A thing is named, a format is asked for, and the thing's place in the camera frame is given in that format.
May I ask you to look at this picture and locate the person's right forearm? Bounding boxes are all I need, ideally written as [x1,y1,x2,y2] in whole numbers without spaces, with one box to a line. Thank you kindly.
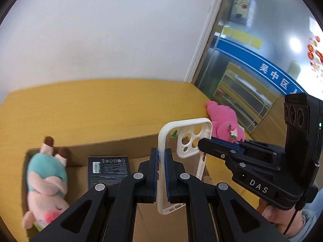
[278,189,323,240]

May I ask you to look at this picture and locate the black package box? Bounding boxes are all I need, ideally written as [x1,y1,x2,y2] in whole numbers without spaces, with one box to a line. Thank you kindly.
[87,155,130,191]

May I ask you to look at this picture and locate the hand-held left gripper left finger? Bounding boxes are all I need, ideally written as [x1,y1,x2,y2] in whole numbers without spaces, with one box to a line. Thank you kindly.
[30,148,159,242]

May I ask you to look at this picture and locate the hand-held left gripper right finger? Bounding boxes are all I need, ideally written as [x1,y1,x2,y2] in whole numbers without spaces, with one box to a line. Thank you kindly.
[164,149,289,242]

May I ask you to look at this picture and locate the red window decals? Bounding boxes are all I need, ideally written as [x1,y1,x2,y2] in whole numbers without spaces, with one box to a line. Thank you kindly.
[306,35,323,78]

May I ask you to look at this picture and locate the person's right hand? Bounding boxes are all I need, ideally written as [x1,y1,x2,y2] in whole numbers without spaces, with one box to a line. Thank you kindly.
[257,198,303,225]

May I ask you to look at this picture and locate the pink plush toy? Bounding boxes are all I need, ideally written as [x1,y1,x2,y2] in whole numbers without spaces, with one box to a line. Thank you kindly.
[204,100,246,143]

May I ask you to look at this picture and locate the pig plush toy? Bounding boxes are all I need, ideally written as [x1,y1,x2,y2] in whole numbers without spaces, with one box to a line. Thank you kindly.
[22,136,69,231]

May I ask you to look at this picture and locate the cardboard box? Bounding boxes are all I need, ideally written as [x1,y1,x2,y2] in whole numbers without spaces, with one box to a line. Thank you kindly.
[21,128,215,242]

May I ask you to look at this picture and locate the cartoon pig poster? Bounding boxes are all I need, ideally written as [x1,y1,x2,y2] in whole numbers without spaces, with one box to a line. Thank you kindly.
[228,0,255,27]

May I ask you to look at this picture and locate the black cable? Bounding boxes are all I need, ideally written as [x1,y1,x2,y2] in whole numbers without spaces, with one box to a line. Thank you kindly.
[284,202,306,236]

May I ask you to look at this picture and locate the blue banner strip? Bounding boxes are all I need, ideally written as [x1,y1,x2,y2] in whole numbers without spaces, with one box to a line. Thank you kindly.
[214,38,306,96]

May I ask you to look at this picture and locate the glass partition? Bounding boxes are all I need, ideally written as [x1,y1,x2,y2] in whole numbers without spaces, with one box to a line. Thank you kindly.
[185,0,323,142]

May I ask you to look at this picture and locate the clear cream phone case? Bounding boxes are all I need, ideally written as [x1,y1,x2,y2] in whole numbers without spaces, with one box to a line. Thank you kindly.
[157,118,213,216]

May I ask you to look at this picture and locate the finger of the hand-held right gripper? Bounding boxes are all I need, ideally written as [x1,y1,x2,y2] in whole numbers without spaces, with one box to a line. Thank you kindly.
[211,136,253,149]
[197,138,246,167]

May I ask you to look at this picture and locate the wooden desktop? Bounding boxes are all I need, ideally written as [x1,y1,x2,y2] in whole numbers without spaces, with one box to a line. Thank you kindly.
[0,79,255,207]

